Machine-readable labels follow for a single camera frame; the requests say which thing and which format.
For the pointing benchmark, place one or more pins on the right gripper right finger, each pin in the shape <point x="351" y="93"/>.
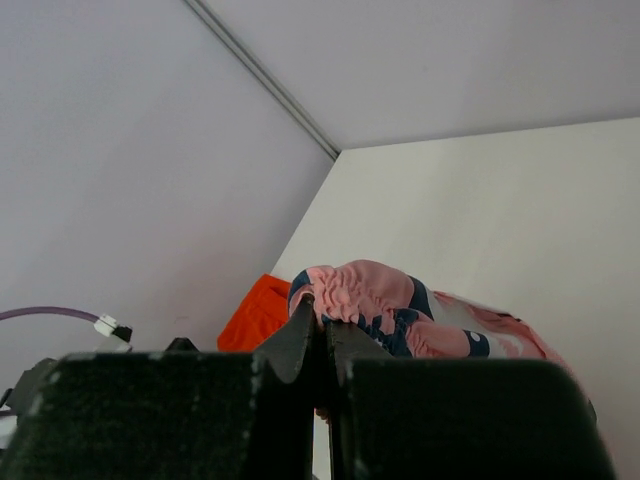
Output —
<point x="456" y="419"/>

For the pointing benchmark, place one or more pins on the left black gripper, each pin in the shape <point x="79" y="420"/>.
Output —
<point x="15" y="401"/>

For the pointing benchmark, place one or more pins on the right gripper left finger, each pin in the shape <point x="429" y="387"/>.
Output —
<point x="173" y="414"/>

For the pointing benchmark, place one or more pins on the pink patterned shorts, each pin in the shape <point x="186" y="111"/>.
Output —
<point x="407" y="319"/>

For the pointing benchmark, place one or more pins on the orange shorts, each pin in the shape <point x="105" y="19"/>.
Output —
<point x="262" y="312"/>

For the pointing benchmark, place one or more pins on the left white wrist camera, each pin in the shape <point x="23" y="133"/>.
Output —
<point x="112" y="332"/>

